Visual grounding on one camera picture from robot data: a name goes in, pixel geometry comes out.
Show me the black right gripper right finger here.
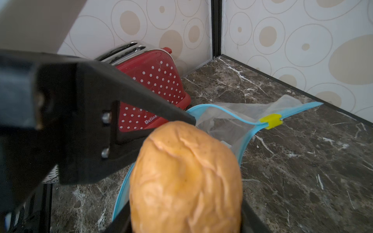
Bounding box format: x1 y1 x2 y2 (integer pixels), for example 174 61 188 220
240 200 271 233

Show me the red steel toaster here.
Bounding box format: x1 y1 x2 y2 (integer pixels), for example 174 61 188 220
96 40 191 133

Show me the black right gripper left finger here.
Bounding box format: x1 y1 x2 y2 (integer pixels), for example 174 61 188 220
104 202 133 233

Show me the black corner frame post left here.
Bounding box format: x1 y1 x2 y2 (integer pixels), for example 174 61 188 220
210 0 223 59

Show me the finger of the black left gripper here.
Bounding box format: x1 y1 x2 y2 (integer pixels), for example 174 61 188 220
58 61 196 185

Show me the orange wrinkled potato front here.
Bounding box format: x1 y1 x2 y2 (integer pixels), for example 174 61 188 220
129 121 243 233

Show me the white patterned bowl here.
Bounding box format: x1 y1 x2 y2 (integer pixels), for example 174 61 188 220
42 165 59 184

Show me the clear blue zipper bag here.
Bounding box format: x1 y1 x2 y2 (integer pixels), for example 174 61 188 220
111 94 324 222

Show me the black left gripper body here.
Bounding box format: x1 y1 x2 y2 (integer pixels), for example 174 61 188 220
0 49 79 216

